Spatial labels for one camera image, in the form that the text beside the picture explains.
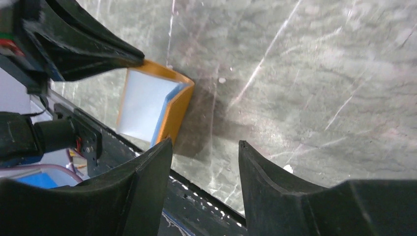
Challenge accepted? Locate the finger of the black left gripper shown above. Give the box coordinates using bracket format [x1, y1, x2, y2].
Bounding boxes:
[13, 0, 145, 82]

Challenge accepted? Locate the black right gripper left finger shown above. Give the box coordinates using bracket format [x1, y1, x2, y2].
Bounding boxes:
[0, 139, 173, 236]

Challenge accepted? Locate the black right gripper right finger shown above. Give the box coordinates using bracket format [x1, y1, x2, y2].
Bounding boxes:
[238, 141, 417, 236]

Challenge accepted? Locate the orange leather card holder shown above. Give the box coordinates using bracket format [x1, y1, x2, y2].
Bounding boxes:
[116, 59, 195, 147]

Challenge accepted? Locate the blue plastic bin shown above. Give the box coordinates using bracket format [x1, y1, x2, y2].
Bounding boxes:
[16, 173, 58, 189]

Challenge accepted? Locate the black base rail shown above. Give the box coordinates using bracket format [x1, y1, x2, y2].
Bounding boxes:
[49, 91, 248, 236]

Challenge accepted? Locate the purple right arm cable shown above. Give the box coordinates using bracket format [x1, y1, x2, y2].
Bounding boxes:
[0, 163, 84, 184]

